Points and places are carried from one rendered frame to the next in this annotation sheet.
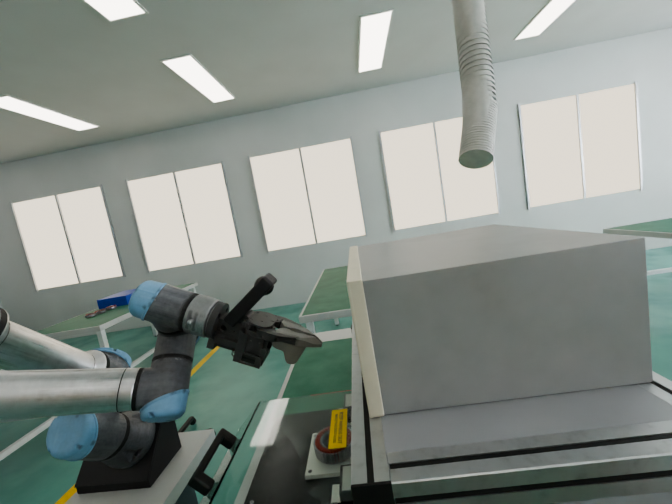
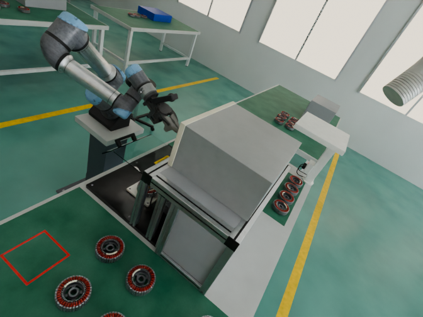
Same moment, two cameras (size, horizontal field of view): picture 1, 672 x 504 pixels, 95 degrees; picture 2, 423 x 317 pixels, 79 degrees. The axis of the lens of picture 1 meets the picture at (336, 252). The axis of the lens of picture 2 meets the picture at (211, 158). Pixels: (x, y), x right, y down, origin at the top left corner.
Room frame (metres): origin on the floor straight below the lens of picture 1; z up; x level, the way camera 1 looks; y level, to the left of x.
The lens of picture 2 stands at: (-0.34, -0.36, 1.77)
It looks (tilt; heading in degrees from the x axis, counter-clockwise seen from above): 34 degrees down; 14
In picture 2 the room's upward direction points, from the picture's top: 24 degrees clockwise
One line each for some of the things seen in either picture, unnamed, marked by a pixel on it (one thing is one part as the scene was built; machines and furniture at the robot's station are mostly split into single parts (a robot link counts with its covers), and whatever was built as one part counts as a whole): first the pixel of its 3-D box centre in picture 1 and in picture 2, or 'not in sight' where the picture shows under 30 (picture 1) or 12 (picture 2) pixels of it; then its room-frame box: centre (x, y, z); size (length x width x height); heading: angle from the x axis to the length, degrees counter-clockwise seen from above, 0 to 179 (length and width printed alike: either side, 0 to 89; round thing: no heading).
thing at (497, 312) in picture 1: (449, 291); (238, 152); (0.62, -0.22, 1.22); 0.44 x 0.39 x 0.20; 176
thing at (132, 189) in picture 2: not in sight; (146, 190); (0.53, 0.11, 0.78); 0.15 x 0.15 x 0.01; 86
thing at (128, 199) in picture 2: not in sight; (163, 184); (0.65, 0.09, 0.76); 0.64 x 0.47 x 0.02; 176
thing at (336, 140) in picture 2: not in sight; (306, 155); (1.51, -0.54, 0.98); 0.37 x 0.35 x 0.46; 176
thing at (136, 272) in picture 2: not in sight; (140, 279); (0.16, -0.17, 0.77); 0.11 x 0.11 x 0.04
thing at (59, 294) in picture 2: not in sight; (73, 292); (-0.02, -0.02, 0.77); 0.11 x 0.11 x 0.04
